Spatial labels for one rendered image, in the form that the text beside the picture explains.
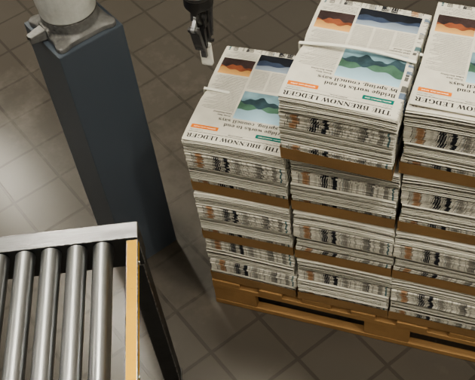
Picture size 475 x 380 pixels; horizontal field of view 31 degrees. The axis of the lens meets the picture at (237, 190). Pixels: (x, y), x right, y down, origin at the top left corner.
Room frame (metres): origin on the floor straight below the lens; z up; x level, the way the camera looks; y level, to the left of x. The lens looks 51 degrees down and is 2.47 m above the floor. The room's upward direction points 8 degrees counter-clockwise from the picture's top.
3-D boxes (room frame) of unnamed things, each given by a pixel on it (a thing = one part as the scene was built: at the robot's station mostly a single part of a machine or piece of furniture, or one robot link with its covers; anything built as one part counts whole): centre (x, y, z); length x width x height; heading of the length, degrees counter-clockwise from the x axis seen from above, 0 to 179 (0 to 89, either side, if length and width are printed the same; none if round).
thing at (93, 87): (1.86, 0.38, 0.50); 0.20 x 0.20 x 1.00; 31
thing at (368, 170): (1.43, -0.28, 0.86); 0.29 x 0.16 x 0.04; 64
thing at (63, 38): (1.85, 0.40, 1.03); 0.22 x 0.18 x 0.06; 121
